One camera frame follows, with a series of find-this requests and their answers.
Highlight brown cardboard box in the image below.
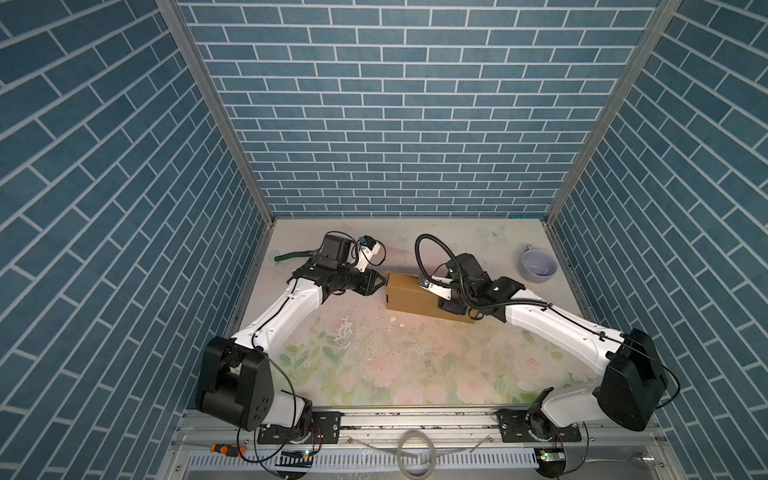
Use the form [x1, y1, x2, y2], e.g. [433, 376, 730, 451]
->
[385, 272, 474, 324]

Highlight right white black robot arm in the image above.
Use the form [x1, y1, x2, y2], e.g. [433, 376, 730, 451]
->
[419, 254, 668, 441]

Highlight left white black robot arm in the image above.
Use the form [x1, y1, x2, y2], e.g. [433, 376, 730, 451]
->
[195, 231, 386, 441]

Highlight orange black screwdriver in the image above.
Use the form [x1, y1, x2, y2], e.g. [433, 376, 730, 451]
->
[210, 443, 246, 458]

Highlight green handled pliers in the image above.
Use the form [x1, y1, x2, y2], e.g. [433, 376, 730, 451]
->
[273, 250, 315, 263]

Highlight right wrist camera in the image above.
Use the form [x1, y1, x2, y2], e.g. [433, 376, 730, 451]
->
[418, 276, 452, 300]

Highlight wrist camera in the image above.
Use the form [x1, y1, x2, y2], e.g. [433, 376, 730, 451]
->
[418, 276, 452, 300]
[355, 235, 385, 272]

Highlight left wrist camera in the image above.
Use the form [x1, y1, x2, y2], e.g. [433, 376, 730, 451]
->
[355, 235, 385, 272]

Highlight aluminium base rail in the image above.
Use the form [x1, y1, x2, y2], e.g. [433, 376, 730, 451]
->
[157, 406, 684, 479]

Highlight coiled grey cable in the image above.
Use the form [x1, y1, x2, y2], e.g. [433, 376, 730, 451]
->
[350, 430, 493, 480]

